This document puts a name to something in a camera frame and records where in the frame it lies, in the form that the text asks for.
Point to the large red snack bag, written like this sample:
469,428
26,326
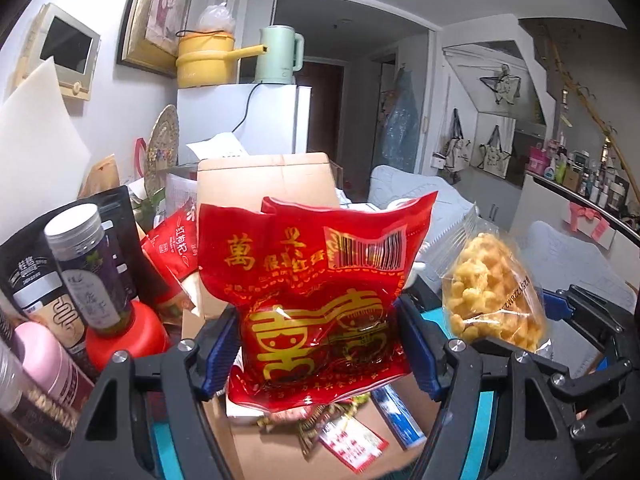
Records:
310,310

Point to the white gift box pink ribbon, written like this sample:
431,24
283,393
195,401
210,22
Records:
590,220

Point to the jar with dark label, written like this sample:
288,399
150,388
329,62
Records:
90,270

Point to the round woven plate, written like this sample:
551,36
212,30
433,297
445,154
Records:
162,145

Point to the clear bag of yellow snacks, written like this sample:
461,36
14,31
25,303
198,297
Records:
485,290

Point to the white paper sheet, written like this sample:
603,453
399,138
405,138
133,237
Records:
220,147

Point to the brown cardboard box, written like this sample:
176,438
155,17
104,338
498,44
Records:
265,175

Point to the red pouch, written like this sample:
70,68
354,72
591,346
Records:
170,250

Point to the row of bottles on shelf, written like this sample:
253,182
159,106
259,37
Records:
590,180

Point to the white fridge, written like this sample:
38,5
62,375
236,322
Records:
270,120

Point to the red white packet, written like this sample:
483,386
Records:
352,442

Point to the brown paper bag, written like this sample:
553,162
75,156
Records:
100,177

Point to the red plastic container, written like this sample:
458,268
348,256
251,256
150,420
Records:
135,340

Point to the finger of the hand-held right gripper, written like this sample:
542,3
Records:
555,305
590,375

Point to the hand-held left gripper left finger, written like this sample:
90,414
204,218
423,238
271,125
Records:
220,355

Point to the pale green electric kettle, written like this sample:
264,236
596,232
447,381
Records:
277,55

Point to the beige tote bag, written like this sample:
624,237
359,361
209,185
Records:
455,152

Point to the dark brown door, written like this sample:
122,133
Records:
325,105

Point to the blue white cookie tube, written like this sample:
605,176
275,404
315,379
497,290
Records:
397,415

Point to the pink bottle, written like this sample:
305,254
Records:
50,365

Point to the cream wall intercom panel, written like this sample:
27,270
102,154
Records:
65,42

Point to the yellow cooking pot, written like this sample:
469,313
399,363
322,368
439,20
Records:
200,60

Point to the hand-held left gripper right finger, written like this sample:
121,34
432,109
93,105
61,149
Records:
417,345

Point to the black pouch squiggle label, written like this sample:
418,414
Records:
35,285

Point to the gold framed picture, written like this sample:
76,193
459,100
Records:
160,10

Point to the clear plastic bag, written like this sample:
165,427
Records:
215,17

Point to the blue plastic garment cover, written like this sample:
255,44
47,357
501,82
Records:
400,125

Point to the white foam board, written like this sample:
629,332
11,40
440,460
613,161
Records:
35,150

